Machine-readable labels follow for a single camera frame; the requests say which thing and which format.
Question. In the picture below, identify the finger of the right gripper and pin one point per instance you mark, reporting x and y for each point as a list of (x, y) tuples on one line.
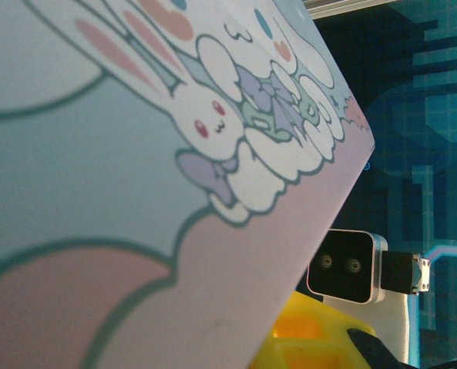
[(374, 350), (309, 338)]

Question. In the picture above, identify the pastel cartoon bunny tin box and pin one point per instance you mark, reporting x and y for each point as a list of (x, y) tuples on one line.
[(136, 184)]

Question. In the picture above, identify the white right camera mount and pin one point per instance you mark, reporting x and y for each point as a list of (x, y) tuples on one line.
[(382, 323)]

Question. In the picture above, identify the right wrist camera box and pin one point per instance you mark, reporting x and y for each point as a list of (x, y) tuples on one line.
[(344, 265)]

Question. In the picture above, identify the aluminium right side rail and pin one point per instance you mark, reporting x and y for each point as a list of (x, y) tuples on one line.
[(344, 7)]

